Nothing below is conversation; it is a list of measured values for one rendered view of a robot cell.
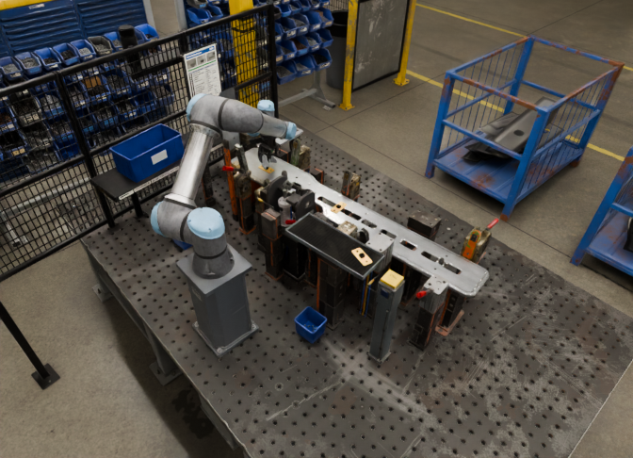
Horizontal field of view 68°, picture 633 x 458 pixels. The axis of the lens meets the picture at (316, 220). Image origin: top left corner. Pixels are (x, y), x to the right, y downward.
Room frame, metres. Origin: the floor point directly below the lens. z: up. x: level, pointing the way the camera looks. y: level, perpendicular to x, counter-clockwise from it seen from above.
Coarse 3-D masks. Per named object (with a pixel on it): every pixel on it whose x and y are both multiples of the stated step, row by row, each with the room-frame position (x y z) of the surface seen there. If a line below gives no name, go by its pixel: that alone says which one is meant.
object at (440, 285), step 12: (432, 276) 1.20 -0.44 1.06; (444, 288) 1.14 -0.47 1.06; (420, 300) 1.15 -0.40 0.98; (432, 300) 1.12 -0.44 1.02; (444, 300) 1.17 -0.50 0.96; (420, 312) 1.15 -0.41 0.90; (432, 312) 1.11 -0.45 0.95; (420, 324) 1.14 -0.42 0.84; (432, 324) 1.15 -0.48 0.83; (420, 336) 1.13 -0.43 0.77; (432, 336) 1.17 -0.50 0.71; (420, 348) 1.11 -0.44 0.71
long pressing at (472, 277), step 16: (256, 160) 2.03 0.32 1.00; (256, 176) 1.89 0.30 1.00; (272, 176) 1.90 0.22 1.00; (288, 176) 1.90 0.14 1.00; (304, 176) 1.90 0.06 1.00; (320, 192) 1.77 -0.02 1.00; (336, 192) 1.78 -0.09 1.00; (352, 208) 1.66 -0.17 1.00; (368, 208) 1.66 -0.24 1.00; (336, 224) 1.55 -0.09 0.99; (384, 224) 1.55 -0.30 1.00; (400, 240) 1.45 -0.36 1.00; (416, 240) 1.45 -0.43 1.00; (400, 256) 1.35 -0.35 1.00; (416, 256) 1.36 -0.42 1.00; (448, 256) 1.36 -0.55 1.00; (432, 272) 1.27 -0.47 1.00; (448, 272) 1.27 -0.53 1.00; (464, 272) 1.27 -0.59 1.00; (480, 272) 1.28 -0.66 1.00; (464, 288) 1.19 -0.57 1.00
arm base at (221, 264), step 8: (200, 256) 1.15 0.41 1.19; (208, 256) 1.14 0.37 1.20; (216, 256) 1.15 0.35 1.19; (224, 256) 1.17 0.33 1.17; (232, 256) 1.21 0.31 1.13; (192, 264) 1.17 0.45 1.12; (200, 264) 1.14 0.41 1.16; (208, 264) 1.14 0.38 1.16; (216, 264) 1.14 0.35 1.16; (224, 264) 1.16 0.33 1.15; (232, 264) 1.18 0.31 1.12; (200, 272) 1.13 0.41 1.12; (208, 272) 1.14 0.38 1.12; (216, 272) 1.13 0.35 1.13; (224, 272) 1.14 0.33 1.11
